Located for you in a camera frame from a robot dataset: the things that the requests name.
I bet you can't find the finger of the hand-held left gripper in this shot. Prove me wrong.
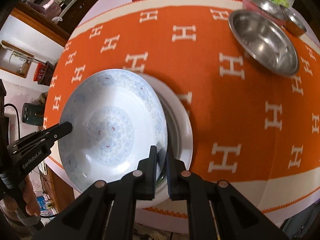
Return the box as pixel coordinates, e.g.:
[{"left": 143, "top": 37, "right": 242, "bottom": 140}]
[{"left": 7, "top": 122, "right": 73, "bottom": 155}]

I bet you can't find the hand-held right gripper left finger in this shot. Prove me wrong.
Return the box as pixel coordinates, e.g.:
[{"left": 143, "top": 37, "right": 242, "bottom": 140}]
[{"left": 32, "top": 145, "right": 158, "bottom": 240}]

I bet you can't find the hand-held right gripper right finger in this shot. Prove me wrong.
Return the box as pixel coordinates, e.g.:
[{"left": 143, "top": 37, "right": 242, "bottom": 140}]
[{"left": 165, "top": 146, "right": 290, "bottom": 240}]

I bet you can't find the white round plate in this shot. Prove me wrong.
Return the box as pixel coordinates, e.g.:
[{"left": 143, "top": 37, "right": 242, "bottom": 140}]
[{"left": 140, "top": 74, "right": 193, "bottom": 209}]

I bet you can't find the blue floral porcelain plate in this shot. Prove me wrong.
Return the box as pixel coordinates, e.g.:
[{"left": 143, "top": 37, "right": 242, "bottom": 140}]
[{"left": 58, "top": 69, "right": 168, "bottom": 184}]

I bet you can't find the large steel bowl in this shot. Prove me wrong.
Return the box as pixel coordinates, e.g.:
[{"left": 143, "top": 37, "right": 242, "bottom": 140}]
[{"left": 228, "top": 9, "right": 300, "bottom": 77}]

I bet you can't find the pink steel bowl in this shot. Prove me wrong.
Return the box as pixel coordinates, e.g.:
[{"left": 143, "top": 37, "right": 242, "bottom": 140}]
[
  {"left": 242, "top": 0, "right": 285, "bottom": 27},
  {"left": 242, "top": 0, "right": 288, "bottom": 23}
]

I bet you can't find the small steel bowl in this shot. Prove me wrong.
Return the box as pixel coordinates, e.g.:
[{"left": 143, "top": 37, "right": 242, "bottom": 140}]
[{"left": 280, "top": 5, "right": 307, "bottom": 37}]

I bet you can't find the person's left hand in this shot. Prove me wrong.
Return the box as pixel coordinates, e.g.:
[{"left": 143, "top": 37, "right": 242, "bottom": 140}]
[{"left": 0, "top": 176, "right": 42, "bottom": 222}]

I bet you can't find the teal smartphone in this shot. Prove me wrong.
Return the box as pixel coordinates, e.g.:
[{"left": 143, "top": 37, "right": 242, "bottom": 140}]
[{"left": 21, "top": 102, "right": 45, "bottom": 127}]

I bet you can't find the dark woven basket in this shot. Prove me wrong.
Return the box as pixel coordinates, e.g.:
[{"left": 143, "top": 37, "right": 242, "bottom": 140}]
[{"left": 37, "top": 61, "right": 55, "bottom": 87}]

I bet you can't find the red plastic box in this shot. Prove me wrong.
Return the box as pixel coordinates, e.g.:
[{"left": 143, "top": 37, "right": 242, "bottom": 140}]
[{"left": 34, "top": 62, "right": 49, "bottom": 83}]

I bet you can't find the orange patterned blanket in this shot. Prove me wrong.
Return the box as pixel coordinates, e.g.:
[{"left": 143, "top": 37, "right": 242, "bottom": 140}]
[{"left": 42, "top": 0, "right": 320, "bottom": 220}]

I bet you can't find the black cable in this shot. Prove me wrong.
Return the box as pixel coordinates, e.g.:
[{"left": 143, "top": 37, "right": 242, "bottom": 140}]
[{"left": 4, "top": 104, "right": 20, "bottom": 143}]

